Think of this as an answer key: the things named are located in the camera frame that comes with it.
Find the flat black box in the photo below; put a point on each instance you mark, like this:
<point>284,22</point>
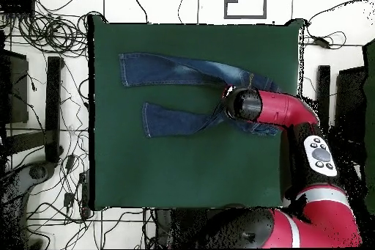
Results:
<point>17,6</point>

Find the dark box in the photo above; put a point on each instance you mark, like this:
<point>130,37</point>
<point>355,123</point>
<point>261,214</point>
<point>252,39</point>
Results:
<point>350,94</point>
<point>17,91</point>

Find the grey office chair base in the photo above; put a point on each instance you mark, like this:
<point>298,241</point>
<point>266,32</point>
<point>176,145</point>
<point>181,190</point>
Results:
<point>17,185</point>

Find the black stand foot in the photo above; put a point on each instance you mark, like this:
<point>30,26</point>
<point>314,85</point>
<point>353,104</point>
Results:
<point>323,82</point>
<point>53,100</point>

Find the blue denim jeans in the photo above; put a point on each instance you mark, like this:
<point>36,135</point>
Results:
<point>164,69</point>

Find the dark green table cloth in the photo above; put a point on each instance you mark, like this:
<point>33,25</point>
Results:
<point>190,173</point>

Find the green cloth sheet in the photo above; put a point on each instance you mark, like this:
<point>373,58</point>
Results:
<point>370,100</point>

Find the black power strip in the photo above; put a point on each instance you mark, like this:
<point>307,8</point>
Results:
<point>85,194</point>

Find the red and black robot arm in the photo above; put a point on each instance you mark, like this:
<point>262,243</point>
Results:
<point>284,106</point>

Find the grey square frame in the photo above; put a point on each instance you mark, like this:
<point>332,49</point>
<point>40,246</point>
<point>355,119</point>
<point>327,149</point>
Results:
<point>265,0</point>

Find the black power adapter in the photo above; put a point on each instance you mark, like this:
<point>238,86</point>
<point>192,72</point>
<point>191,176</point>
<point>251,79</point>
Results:
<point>68,199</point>
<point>321,41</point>

